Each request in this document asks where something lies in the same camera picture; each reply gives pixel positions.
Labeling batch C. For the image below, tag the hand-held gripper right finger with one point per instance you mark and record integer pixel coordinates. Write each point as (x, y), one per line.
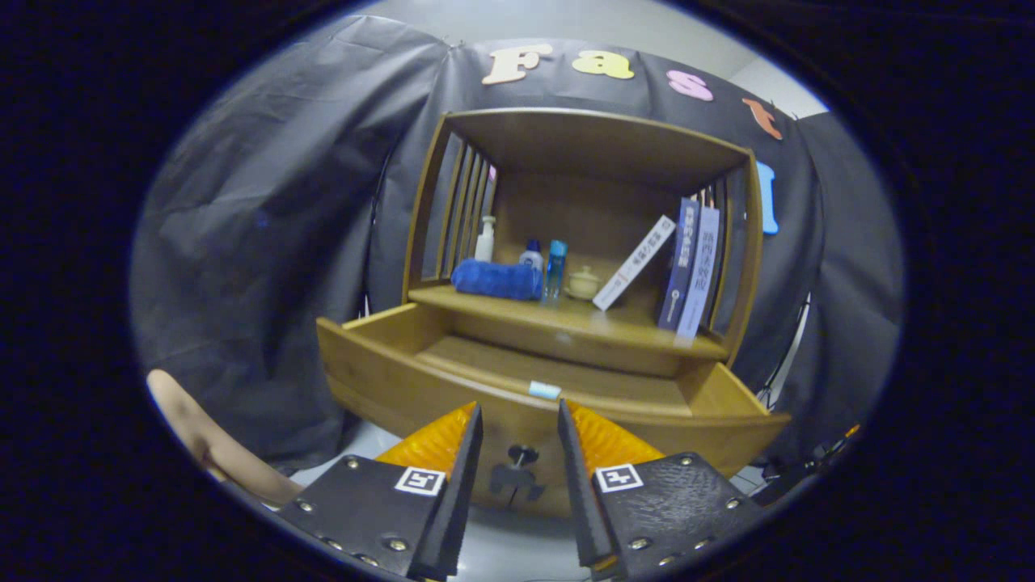
(578, 493)

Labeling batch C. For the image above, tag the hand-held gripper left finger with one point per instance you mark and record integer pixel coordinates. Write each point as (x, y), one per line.
(457, 493)

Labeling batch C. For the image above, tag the blue cosmetic tube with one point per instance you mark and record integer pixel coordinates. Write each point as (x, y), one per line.
(544, 390)

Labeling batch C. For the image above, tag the black drawer knob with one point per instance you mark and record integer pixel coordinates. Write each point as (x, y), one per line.
(522, 455)

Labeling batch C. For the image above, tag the wooden countertop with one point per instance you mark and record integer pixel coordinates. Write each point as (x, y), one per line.
(566, 311)

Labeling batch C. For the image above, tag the wooden cabinet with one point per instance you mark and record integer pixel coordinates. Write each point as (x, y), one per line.
(582, 218)

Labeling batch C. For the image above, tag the beige lidded teacup with saucer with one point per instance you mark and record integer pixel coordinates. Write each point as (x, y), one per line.
(584, 284)

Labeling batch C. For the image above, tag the blue folded towel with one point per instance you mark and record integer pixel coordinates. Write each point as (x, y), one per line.
(497, 280)

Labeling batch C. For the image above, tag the clear blue bottle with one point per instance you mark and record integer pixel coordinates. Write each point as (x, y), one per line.
(555, 271)

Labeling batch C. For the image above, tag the white book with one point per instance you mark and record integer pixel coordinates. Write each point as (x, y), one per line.
(635, 263)

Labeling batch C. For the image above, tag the white bottle with blue cap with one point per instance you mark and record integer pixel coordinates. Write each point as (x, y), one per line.
(531, 259)

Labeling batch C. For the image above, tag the pale purple book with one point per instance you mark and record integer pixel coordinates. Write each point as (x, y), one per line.
(700, 275)

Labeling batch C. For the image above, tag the person's bare leg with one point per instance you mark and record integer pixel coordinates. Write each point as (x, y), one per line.
(210, 440)

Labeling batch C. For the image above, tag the white pump bottle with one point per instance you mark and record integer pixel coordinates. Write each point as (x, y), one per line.
(485, 242)

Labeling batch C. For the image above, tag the dark blue book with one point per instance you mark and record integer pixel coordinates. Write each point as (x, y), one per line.
(681, 263)

